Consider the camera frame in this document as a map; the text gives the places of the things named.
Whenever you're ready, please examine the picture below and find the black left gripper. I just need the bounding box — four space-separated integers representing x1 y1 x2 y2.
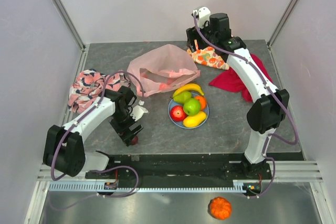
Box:
109 108 143 146

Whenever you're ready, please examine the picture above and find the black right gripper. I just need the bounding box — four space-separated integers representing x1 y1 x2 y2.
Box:
186 18 217 52

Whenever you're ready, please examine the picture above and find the dark purple fake fruit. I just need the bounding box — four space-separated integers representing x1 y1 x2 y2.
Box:
130 136 139 145

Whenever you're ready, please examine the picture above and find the pink translucent plastic bag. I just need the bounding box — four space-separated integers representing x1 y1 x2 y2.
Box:
127 44 201 97

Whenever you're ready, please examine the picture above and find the yellow fake banana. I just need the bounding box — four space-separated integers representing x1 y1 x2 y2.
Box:
172 83 205 98

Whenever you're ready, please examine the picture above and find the red fake apple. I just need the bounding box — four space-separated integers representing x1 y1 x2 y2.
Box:
170 105 187 122

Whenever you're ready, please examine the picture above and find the green fake pear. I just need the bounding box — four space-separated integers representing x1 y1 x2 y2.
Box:
173 91 193 104

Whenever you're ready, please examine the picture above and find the orange fake orange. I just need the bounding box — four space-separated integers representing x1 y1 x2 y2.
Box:
194 95 207 110

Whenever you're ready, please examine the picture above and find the yellow fake mango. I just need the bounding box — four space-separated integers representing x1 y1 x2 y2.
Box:
183 111 207 128

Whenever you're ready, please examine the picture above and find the green fake apple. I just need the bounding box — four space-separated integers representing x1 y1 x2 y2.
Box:
183 98 201 116

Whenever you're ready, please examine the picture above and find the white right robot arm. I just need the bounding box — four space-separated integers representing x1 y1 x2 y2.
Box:
186 7 289 179

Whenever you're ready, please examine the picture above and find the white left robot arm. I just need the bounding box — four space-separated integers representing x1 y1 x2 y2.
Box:
43 86 148 180

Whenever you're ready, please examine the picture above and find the orange fake pumpkin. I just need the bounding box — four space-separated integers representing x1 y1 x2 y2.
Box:
208 197 232 220

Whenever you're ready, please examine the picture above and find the yellow floral cloth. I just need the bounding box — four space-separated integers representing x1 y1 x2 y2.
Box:
187 47 229 70

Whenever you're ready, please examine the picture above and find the blue plate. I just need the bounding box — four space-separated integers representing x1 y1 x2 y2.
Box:
168 91 209 129

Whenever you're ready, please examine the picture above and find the red cloth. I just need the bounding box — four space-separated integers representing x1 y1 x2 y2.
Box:
208 53 274 103

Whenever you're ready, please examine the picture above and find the pink navy patterned cloth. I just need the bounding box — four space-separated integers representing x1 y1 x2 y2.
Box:
68 69 130 114

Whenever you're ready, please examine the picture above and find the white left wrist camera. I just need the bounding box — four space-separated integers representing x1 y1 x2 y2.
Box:
131 100 149 122

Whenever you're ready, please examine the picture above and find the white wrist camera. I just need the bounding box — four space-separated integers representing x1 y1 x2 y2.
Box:
131 100 149 122
192 6 211 28

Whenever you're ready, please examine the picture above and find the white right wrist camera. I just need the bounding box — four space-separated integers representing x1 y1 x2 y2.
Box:
192 6 211 28

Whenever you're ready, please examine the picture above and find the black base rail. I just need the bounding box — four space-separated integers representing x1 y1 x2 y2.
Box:
85 153 274 183

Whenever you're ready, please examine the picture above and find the white slotted cable duct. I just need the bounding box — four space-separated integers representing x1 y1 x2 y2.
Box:
48 181 260 193

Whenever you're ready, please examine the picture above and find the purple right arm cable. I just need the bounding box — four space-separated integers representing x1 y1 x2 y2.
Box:
193 14 300 199

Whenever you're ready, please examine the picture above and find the right aluminium frame post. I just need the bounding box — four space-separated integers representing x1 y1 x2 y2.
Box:
267 0 300 48

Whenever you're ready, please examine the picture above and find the aluminium frame post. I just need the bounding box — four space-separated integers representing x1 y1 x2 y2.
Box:
267 0 300 48
52 0 86 51

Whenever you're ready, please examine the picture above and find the left aluminium frame post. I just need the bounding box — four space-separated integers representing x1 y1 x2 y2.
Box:
52 0 86 51

